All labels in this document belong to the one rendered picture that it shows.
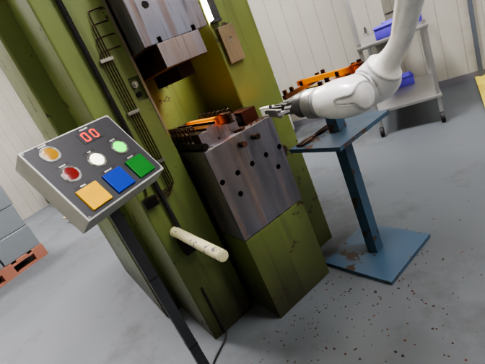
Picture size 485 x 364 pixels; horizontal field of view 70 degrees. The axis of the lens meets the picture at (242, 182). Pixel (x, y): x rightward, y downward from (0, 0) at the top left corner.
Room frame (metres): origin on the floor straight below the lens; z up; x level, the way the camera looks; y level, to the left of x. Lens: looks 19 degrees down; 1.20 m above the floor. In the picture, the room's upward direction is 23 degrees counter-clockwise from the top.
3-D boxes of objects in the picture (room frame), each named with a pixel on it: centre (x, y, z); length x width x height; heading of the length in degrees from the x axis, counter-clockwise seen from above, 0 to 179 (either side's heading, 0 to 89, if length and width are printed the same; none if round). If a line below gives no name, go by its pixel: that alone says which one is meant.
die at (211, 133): (1.69, 0.10, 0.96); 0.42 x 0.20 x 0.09; 28
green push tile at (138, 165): (1.17, 0.30, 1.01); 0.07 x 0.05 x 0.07; 143
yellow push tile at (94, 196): (1.01, 0.42, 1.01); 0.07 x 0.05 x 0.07; 143
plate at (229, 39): (1.77, -0.21, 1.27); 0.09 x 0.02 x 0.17; 118
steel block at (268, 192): (1.72, 0.06, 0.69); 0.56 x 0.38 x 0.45; 28
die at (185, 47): (1.69, 0.10, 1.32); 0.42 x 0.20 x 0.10; 28
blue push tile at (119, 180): (1.09, 0.36, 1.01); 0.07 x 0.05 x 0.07; 143
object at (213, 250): (1.26, 0.27, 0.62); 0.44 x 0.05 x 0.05; 28
